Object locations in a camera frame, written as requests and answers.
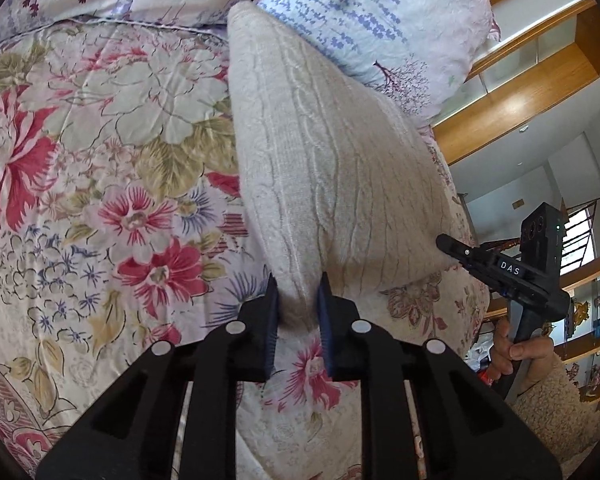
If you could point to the person's right hand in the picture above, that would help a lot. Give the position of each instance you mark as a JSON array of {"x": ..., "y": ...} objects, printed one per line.
[{"x": 500, "y": 357}]

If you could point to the person's right forearm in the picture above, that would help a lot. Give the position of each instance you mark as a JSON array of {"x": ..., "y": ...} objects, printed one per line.
[{"x": 560, "y": 420}]

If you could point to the tree print pillow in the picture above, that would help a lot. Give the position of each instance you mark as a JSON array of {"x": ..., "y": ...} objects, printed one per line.
[{"x": 380, "y": 20}]

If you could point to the wooden headboard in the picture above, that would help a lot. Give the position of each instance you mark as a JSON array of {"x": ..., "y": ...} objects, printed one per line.
[{"x": 505, "y": 120}]

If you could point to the wooden shelf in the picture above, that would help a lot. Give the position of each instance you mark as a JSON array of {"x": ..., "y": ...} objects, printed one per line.
[{"x": 595, "y": 272}]

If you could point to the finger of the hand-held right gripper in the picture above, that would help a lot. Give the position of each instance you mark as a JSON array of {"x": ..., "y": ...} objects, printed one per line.
[{"x": 462, "y": 252}]

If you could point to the wall switch plate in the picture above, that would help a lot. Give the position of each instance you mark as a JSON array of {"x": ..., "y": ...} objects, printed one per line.
[{"x": 518, "y": 204}]

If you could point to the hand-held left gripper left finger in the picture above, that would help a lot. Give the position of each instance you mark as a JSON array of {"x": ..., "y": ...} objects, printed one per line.
[{"x": 271, "y": 325}]

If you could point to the cream knitted pillow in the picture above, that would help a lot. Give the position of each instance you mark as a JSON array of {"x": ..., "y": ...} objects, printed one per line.
[{"x": 320, "y": 160}]

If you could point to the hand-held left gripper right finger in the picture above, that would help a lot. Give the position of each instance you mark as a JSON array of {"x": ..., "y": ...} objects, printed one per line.
[{"x": 326, "y": 330}]

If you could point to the floral quilt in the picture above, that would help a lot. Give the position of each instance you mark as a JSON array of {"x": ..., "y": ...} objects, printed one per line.
[{"x": 105, "y": 185}]

